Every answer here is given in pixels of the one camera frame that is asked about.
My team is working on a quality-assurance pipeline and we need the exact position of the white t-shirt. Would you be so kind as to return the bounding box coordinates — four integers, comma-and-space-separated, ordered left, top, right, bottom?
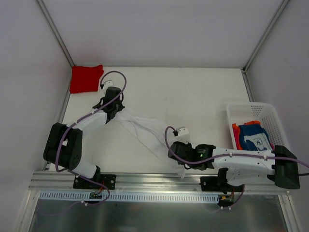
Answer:
114, 108, 185, 178

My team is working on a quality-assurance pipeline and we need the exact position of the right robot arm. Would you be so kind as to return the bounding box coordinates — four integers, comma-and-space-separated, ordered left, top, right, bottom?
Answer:
168, 141, 300, 191

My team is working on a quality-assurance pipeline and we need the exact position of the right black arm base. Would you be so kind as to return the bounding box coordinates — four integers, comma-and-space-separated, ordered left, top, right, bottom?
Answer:
200, 176, 243, 194

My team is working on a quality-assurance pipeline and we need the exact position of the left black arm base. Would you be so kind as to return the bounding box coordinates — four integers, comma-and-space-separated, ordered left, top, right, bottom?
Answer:
73, 174, 116, 190

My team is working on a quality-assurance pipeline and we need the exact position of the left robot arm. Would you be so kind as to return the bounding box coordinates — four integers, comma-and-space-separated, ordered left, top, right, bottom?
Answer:
43, 86, 124, 189

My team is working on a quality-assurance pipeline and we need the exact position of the red folded t-shirt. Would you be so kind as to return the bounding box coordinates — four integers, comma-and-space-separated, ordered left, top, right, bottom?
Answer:
70, 65, 104, 94

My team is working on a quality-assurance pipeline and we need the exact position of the white plastic laundry basket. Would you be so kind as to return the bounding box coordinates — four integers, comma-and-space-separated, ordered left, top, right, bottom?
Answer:
226, 102, 291, 149

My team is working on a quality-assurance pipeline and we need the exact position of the blue printed t-shirt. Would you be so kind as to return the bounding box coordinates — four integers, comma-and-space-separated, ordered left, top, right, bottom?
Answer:
233, 120, 274, 151

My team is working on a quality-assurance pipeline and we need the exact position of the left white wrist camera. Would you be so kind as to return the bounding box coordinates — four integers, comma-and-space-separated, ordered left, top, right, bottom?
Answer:
100, 79, 114, 89

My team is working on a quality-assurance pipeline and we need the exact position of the aluminium mounting rail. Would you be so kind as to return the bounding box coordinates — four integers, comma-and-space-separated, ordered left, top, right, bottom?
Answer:
28, 171, 291, 195

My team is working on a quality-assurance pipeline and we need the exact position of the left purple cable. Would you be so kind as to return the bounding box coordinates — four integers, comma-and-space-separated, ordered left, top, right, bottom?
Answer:
55, 71, 128, 207

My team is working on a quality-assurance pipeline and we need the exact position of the purple cable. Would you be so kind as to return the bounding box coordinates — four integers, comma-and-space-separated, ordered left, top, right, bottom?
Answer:
55, 71, 128, 207
164, 126, 309, 211

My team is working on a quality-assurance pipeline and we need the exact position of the white slotted cable duct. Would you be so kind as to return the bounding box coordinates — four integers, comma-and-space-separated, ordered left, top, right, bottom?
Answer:
39, 191, 219, 204

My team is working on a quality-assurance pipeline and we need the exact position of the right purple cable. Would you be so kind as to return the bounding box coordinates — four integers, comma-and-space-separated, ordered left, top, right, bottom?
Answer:
164, 126, 309, 211

